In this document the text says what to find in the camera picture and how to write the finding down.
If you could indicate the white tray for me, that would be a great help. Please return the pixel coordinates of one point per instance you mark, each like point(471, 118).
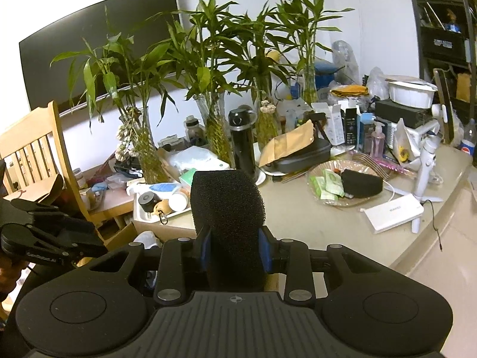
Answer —
point(149, 220)

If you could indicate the white food container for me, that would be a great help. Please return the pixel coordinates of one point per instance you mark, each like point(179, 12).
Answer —
point(411, 95)

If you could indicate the wall television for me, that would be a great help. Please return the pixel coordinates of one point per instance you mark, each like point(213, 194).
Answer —
point(56, 52)

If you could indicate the white round jar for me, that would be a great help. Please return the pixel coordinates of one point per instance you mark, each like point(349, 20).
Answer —
point(178, 202)

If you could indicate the wooden chair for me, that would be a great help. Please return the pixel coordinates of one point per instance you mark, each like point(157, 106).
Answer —
point(41, 145)

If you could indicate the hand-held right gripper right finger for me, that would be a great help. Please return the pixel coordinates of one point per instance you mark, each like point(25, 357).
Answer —
point(265, 249)

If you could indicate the white blue bottle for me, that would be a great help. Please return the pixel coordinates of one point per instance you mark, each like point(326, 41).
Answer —
point(156, 188)

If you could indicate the clear plastic bag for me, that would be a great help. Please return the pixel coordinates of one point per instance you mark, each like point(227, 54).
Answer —
point(377, 82)

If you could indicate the wooden toy with carabiner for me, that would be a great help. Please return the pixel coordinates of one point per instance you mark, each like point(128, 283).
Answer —
point(163, 208)

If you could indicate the black rectangular box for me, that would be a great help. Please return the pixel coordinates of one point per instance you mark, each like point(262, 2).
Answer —
point(398, 113)

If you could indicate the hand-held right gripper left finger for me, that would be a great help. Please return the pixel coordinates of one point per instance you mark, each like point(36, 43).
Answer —
point(205, 249)

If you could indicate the yellow folded cloth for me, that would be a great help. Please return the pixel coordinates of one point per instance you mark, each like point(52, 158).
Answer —
point(349, 91)

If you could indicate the bamboo plant in glass vase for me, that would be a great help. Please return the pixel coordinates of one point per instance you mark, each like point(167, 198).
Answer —
point(145, 149)
point(216, 134)
point(269, 126)
point(310, 85)

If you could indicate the white flat rectangular box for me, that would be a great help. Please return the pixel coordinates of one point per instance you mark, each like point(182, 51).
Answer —
point(393, 213)

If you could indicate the pink pump bottle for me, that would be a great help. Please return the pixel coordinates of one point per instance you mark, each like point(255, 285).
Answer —
point(377, 141)

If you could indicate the flat panel on white mount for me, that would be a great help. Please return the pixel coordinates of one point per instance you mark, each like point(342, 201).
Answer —
point(445, 104)

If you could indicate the black round speaker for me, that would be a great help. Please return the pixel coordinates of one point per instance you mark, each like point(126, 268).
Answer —
point(146, 202)

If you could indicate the tall white carton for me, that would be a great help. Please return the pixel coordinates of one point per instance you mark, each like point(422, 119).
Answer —
point(336, 126)

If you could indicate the white gimbal on tripod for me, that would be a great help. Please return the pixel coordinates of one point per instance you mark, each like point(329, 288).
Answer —
point(425, 171)

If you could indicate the pink wrapped stick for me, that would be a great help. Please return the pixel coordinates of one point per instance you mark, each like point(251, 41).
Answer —
point(395, 166)

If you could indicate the black foam sponge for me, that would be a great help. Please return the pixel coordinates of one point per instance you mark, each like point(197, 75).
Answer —
point(362, 183)
point(227, 209)

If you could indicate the white plastic bag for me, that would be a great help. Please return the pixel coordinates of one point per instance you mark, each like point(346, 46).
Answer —
point(404, 141)

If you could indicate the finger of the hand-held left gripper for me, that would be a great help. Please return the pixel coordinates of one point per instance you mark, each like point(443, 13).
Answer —
point(78, 244)

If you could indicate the small green wipes packet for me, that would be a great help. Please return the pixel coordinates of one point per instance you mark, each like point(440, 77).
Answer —
point(334, 182)
point(320, 190)

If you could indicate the large white package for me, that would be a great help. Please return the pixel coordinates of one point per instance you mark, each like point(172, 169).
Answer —
point(197, 158)

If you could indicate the black zippered case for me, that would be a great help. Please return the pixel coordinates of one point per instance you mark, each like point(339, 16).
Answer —
point(302, 158)

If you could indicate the tall blue carton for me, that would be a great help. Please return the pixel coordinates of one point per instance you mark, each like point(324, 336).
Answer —
point(364, 130)

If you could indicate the tall black carton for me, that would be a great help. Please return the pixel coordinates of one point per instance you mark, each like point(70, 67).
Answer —
point(351, 128)

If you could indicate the person's left hand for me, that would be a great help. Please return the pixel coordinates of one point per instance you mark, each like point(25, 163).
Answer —
point(11, 279)

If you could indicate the brown paper envelope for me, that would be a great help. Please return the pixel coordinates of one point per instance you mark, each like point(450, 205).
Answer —
point(287, 141)

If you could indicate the cola bottle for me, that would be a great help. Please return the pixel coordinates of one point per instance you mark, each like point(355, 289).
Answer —
point(470, 138)

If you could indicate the black thermos bottle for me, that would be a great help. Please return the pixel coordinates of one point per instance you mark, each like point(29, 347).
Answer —
point(242, 145)

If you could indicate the black cloth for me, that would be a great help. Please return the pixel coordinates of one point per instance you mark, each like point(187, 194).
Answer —
point(55, 188)

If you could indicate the dark metal shelf rack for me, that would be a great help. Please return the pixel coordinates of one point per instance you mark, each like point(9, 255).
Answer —
point(443, 26)

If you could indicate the clear glass bowl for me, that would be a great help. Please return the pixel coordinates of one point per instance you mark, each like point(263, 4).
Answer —
point(335, 202)

